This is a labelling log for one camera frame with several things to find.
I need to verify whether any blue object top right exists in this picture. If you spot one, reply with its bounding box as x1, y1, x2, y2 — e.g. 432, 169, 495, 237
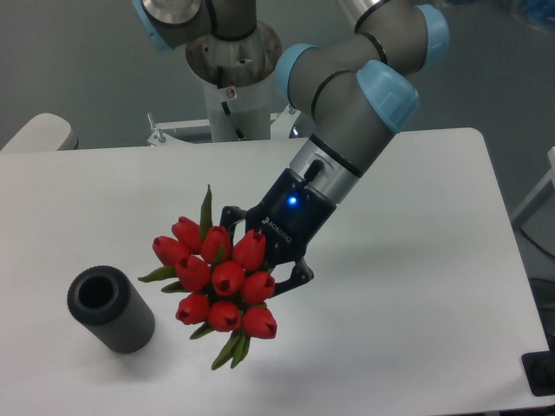
512, 0, 554, 32

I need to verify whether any red tulip bouquet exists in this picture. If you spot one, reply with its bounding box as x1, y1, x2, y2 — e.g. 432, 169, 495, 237
141, 192, 278, 369

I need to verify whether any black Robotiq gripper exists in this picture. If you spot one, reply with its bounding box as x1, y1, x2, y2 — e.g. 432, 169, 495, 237
219, 167, 336, 298

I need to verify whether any black box at table edge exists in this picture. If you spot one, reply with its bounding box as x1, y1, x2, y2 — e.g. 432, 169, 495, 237
521, 351, 554, 397

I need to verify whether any white furniture frame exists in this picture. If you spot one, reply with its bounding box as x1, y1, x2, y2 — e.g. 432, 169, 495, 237
510, 147, 554, 230

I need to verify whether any dark grey ribbed vase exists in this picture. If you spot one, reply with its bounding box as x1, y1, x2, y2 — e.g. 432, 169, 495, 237
67, 265, 155, 354

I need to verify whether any white metal base frame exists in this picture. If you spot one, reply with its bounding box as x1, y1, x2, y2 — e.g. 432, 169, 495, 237
147, 105, 315, 147

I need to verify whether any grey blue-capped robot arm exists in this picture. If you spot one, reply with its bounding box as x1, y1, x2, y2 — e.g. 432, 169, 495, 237
134, 0, 450, 294

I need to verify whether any black floor cable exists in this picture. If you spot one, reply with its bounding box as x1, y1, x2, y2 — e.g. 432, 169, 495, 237
518, 224, 555, 257

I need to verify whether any white chair seat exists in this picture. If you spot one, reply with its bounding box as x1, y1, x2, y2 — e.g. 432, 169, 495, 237
1, 113, 79, 154

